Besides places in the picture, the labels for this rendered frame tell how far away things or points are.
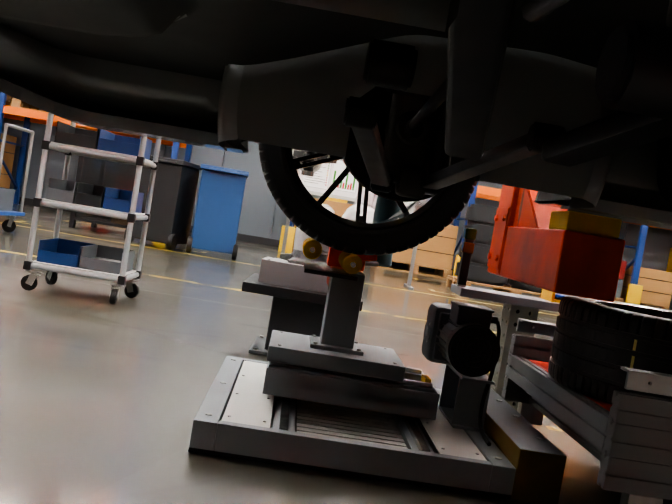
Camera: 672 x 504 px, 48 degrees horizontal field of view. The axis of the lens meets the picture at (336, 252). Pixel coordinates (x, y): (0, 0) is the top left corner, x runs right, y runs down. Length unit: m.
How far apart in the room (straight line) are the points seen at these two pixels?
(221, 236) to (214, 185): 0.55
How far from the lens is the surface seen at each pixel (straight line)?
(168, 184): 8.32
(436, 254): 11.90
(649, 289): 12.85
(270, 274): 3.19
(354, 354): 2.26
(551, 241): 2.05
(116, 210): 4.02
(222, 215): 8.24
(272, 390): 2.18
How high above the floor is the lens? 0.61
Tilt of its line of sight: 2 degrees down
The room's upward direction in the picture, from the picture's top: 10 degrees clockwise
